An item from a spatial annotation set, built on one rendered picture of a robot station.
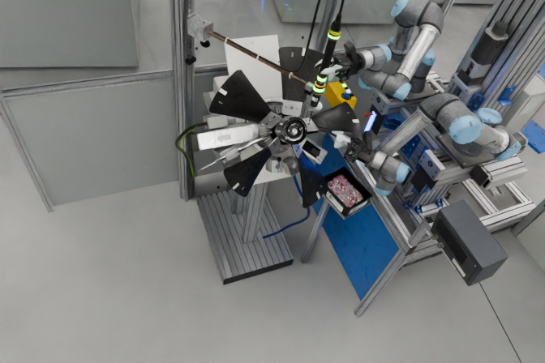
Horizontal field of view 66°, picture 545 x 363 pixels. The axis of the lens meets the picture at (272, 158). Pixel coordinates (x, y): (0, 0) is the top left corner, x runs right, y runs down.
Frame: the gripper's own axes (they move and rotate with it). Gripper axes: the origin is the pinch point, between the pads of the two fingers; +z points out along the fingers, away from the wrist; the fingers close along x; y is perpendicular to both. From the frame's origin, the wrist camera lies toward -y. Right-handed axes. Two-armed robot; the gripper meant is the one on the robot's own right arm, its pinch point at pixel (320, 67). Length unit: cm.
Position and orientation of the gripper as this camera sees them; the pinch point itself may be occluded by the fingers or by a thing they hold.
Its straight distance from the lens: 167.9
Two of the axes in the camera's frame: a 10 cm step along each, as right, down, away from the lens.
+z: -8.5, 3.1, -4.3
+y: -1.4, 6.5, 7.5
